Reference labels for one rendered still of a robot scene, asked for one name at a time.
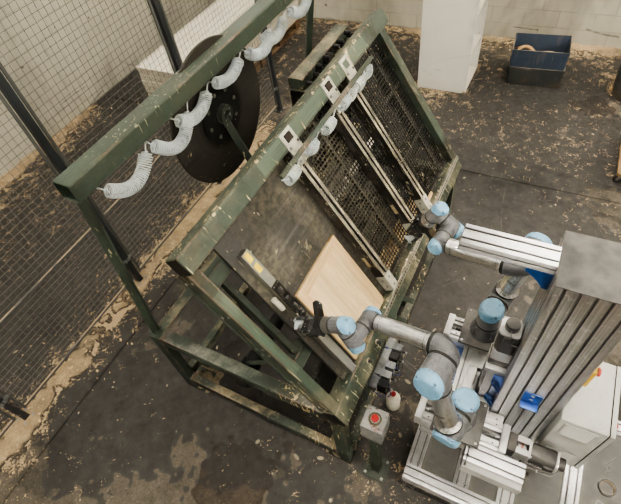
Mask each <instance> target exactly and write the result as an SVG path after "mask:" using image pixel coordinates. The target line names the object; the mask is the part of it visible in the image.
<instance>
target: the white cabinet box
mask: <svg viewBox="0 0 621 504"><path fill-rule="evenodd" d="M487 6H488V0H423V11H422V26H421V41H420V55H419V70H418V85H417V86H418V87H422V88H429V89H436V90H443V91H449V92H456V93H465V92H466V89H467V87H468V85H469V83H470V81H471V79H472V77H473V75H474V72H475V70H476V68H477V64H478V58H479V53H480V47H481V41H482V35H483V29H484V24H485V18H486V12H487Z"/></svg>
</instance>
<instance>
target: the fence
mask: <svg viewBox="0 0 621 504"><path fill-rule="evenodd" d="M247 252H248V253H249V254H250V255H251V257H252V258H253V259H254V260H253V261H252V263H251V264H250V263H249V262H248V261H247V259H246V258H245V257H244V255H245V254H246V253H247ZM237 258H238V259H239V261H240V262H241V263H242V264H243V265H244V266H245V267H246V268H247V269H248V270H249V271H250V272H251V273H252V274H253V275H254V276H255V277H256V278H257V279H258V280H259V281H260V282H261V283H262V284H263V285H264V286H265V287H266V289H267V290H268V291H269V292H270V293H271V294H272V295H273V296H274V297H276V298H277V299H278V300H279V301H280V302H281V303H282V304H283V305H284V306H285V308H286V309H287V310H288V311H289V312H290V313H291V314H292V315H293V317H294V318H296V317H297V316H299V315H298V313H295V312H294V311H293V310H292V309H291V308H290V307H289V306H288V305H287V304H286V303H285V302H284V301H283V300H282V298H281V297H280V296H279V295H278V294H277V293H276V292H275V291H274V290H273V289H272V288H271V287H272V286H273V284H274V283H275V281H276V279H275V278H274V277H273V276H272V275H271V274H270V273H269V272H268V271H267V270H266V269H265V268H264V266H263V265H262V264H261V263H260V262H259V261H258V260H257V259H256V258H255V257H254V256H253V255H252V254H251V253H250V252H249V250H248V249H243V250H242V251H241V252H240V253H239V255H238V256H237ZM256 262H257V263H258V264H259V265H260V266H261V267H262V268H263V270H262V272H261V273H259V272H258V271H257V270H256V269H255V268H254V265H255V264H256ZM314 338H315V339H316V340H317V341H318V342H319V343H320V345H321V346H322V347H323V348H324V349H325V350H326V351H327V352H328V353H329V354H330V355H331V356H332V357H333V358H334V359H335V360H336V361H337V362H338V363H339V364H340V365H341V366H342V367H343V368H344V369H345V370H346V371H347V373H353V372H354V370H355V367H356V365H355V364H354V363H353V361H352V360H351V359H350V358H349V357H348V356H347V355H346V354H345V353H344V352H343V351H342V350H341V349H340V348H339V347H338V345H337V344H336V343H335V342H334V341H333V340H332V339H331V338H330V337H329V336H328V335H327V334H326V333H325V337H322V336H318V338H316V337H314Z"/></svg>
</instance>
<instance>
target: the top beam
mask: <svg viewBox="0 0 621 504"><path fill-rule="evenodd" d="M388 21H389V20H388V18H387V17H386V15H385V13H384V11H383V9H382V8H381V7H380V8H379V9H377V10H376V11H374V12H372V13H371V14H369V16H368V17H367V18H366V19H365V20H364V22H363V23H362V24H361V25H360V26H359V28H358V29H357V30H356V31H355V32H354V34H353V35H352V36H351V37H350V38H349V40H348V41H347V42H346V43H345V44H344V46H343V47H342V48H341V49H340V50H339V52H338V53H337V54H336V55H335V57H334V58H333V59H332V60H331V61H330V63H329V64H328V65H327V66H326V67H325V69H324V70H323V71H322V72H321V73H320V75H319V76H318V77H317V78H316V79H315V81H314V82H313V83H312V84H311V85H310V87H309V88H308V89H307V90H306V91H305V93H304V94H303V95H302V96H301V98H300V99H299V100H298V101H297V102H296V104H295V105H294V106H293V107H292V108H291V110H290V111H289V112H288V113H287V114H286V116H285V117H284V118H283V119H282V120H281V122H280V123H279V124H278V125H277V126H276V128H275V129H274V130H273V131H272V132H271V134H270V135H269V136H268V137H267V139H266V140H265V141H264V142H263V143H262V145H261V146H260V147H259V148H258V149H257V151H256V152H255V153H254V154H253V155H252V157H251V158H250V159H249V160H248V161H247V163H246V164H245V165H244V166H243V167H242V169H241V170H240V171H239V172H238V173H237V175H236V176H235V177H234V178H233V180H232V181H231V182H230V183H229V184H228V186H227V187H226V188H225V189H224V190H223V192H222V193H221V194H220V195H219V196H218V198H217V199H216V200H215V201H214V202H213V204H212V205H211V206H210V207H209V208H208V210H207V211H206V212H205V213H204V214H203V216H202V217H201V218H200V219H199V221H198V222H197V223H196V224H195V225H194V227H193V228H192V229H191V230H190V231H189V233H188V234H187V235H186V236H185V237H184V239H183V240H182V241H181V242H180V243H179V245H178V246H177V247H176V248H175V249H174V251H173V252H172V253H171V254H170V255H169V257H168V258H167V259H166V260H165V261H166V264H167V265H169V266H170V267H171V268H172V269H173V270H174V271H175V272H176V273H177V274H178V275H179V276H181V277H183V276H191V275H193V274H194V273H195V272H196V271H197V269H198V268H199V267H200V265H201V264H202V263H203V262H204V260H205V259H206V258H207V256H208V255H209V254H210V252H211V251H212V250H213V249H214V247H215V246H216V245H217V243H218V242H219V241H220V239H221V238H222V237H223V236H224V234H225V233H226V232H227V230H228V229H229V228H230V226H231V225H232V224H233V223H234V221H235V220H236V219H237V217H238V216H239V215H240V213H241V212H242V211H243V210H244V208H245V207H246V206H247V204H248V203H249V202H250V200H251V199H252V198H253V197H254V195H255V194H256V193H257V191H258V190H259V189H260V187H261V186H262V185H263V184H264V182H265V181H266V180H267V178H268V177H269V176H270V174H271V173H272V172H273V171H274V169H275V168H276V167H277V165H278V164H279V163H280V161H281V160H282V159H283V158H284V156H285V155H286V154H287V152H288V151H289V150H288V149H287V148H286V147H285V145H284V144H283V143H282V141H281V140H280V139H279V137H278V136H279V135H280V134H281V133H282V131H283V130H284V129H285V128H286V126H287V125H289V126H290V127H291V128H292V130H293V131H294V133H295V134H296V135H297V137H298V138H299V137H300V135H301V134H302V133H303V132H304V130H305V129H306V128H307V126H308V125H309V124H310V123H311V121H312V120H313V119H314V117H315V116H316V115H317V113H318V112H319V111H320V110H321V108H322V107H323V106H324V104H325V103H326V102H327V100H328V99H329V98H328V97H327V95H326V94H325V93H324V91H323V90H322V88H321V86H320V84H321V83H322V82H323V81H324V80H325V78H326V77H327V76H328V75H329V77H330V78H331V80H332V81H333V83H334V84H335V86H336V87H338V86H339V85H340V84H341V82H342V81H343V80H344V78H345V77H346V75H345V73H344V72H343V70H342V69H341V67H340V66H339V64H338V62H339V61H340V60H341V59H342V57H343V56H344V55H345V54H346V55H347V56H348V58H349V60H350V61H351V63H352V64H353V66H354V65H355V64H356V63H357V61H358V60H359V59H360V58H361V56H362V55H363V54H364V52H365V51H366V50H367V48H368V47H369V46H370V45H371V43H372V42H373V41H374V39H375V38H376V37H377V35H378V34H379V33H380V32H381V30H382V29H383V28H384V26H385V25H386V24H387V22H388Z"/></svg>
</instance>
